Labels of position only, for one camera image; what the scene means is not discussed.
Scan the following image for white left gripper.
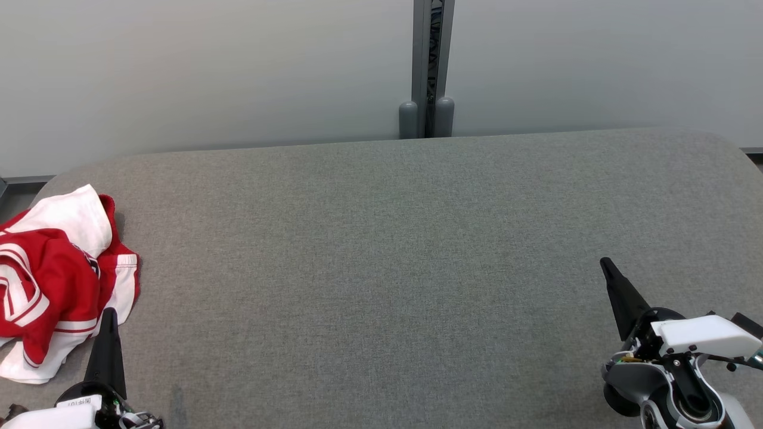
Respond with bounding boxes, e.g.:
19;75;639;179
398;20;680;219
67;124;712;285
0;307;165;429

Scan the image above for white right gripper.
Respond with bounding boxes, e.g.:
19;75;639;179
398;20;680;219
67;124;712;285
600;257;763;361

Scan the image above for grey metal partition post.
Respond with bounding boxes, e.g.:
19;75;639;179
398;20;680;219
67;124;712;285
398;0;456;139

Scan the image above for red white basketball shorts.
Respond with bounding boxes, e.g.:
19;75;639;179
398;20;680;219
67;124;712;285
0;194;142;385

